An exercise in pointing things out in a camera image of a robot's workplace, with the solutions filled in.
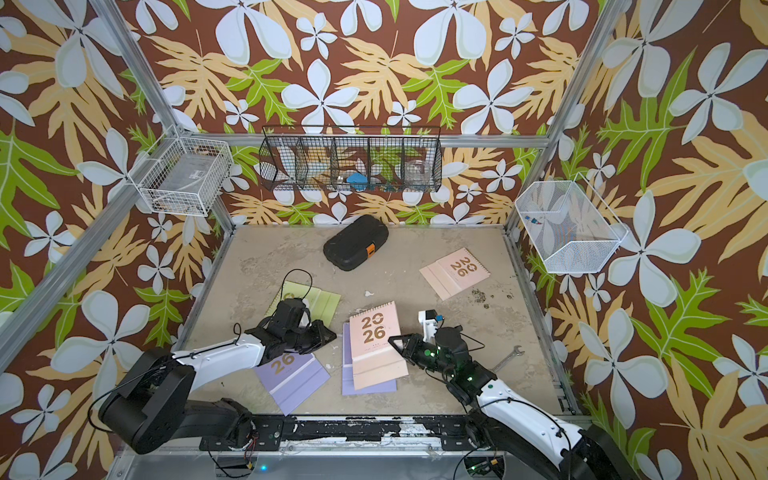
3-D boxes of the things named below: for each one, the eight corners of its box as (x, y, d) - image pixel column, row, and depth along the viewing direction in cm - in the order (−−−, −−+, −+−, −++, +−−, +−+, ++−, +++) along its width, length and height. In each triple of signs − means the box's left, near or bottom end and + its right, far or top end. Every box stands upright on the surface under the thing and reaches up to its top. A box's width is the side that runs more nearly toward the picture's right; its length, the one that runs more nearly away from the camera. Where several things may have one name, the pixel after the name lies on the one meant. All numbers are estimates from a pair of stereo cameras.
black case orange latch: (323, 255, 113) (320, 245, 108) (367, 222, 124) (367, 212, 120) (346, 274, 107) (345, 265, 103) (391, 238, 118) (391, 228, 114)
